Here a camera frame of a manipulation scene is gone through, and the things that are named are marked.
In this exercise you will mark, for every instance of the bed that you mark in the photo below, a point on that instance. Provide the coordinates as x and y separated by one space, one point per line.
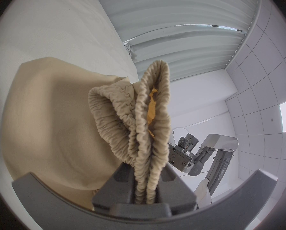
61 20

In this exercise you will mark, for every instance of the grey-green curtain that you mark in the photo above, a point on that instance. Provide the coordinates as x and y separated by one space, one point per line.
193 54
169 6

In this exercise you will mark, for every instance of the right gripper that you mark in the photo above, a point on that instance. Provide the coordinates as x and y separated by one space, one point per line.
180 160

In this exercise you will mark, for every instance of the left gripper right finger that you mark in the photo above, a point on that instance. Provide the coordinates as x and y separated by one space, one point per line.
176 193

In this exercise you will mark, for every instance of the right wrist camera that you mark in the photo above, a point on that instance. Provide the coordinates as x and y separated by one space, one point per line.
187 141

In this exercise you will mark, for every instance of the tan shorts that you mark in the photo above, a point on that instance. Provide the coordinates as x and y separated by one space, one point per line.
61 128

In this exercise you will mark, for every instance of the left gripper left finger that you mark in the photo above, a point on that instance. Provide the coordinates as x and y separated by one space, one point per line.
116 190

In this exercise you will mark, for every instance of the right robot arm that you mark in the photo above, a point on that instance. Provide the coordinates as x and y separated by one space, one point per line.
219 147

